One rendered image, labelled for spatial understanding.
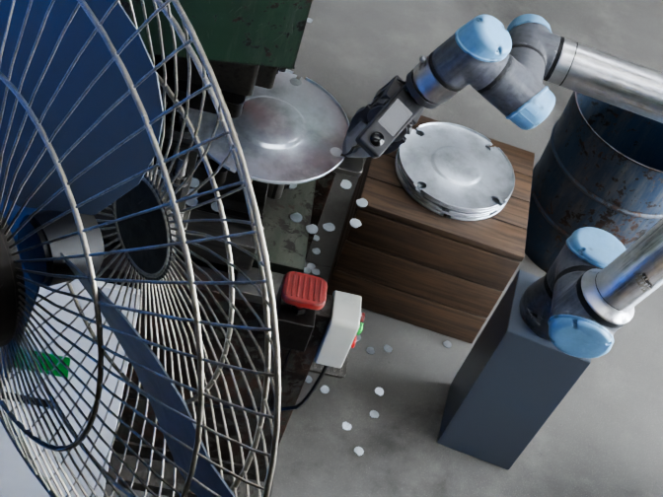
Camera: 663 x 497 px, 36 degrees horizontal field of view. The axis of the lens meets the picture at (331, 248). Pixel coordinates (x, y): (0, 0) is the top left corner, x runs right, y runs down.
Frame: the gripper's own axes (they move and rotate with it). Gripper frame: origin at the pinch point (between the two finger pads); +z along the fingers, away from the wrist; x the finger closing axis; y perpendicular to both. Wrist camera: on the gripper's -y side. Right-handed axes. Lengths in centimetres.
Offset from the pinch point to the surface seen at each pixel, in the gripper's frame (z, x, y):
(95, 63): -56, 37, -77
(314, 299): 0.5, -7.0, -30.1
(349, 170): 0.7, -2.0, -2.1
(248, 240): 11.7, 4.1, -19.7
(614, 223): 22, -78, 77
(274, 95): 7.7, 14.9, 7.2
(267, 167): 5.7, 9.2, -9.9
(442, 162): 30, -30, 56
